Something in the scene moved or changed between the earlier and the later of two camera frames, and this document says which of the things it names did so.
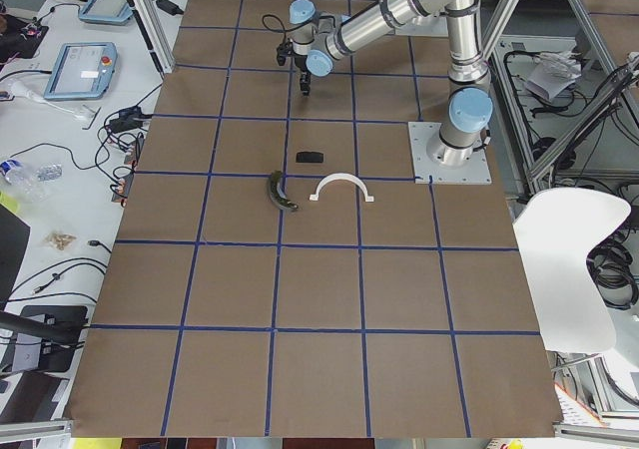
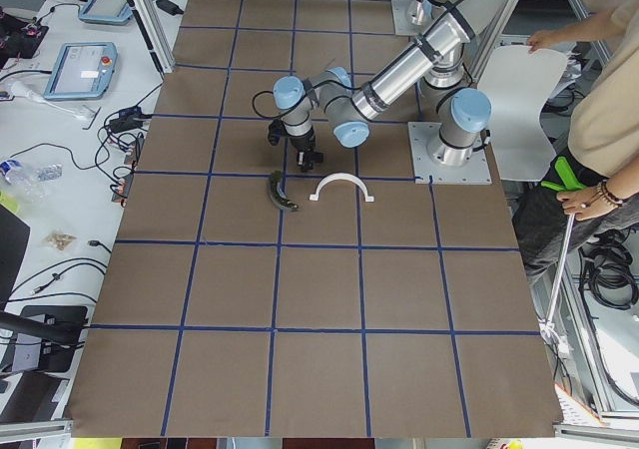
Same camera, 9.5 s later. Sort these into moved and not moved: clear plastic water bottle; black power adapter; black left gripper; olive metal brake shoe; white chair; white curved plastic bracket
Moved: black left gripper; white chair
Not moved: black power adapter; white curved plastic bracket; olive metal brake shoe; clear plastic water bottle
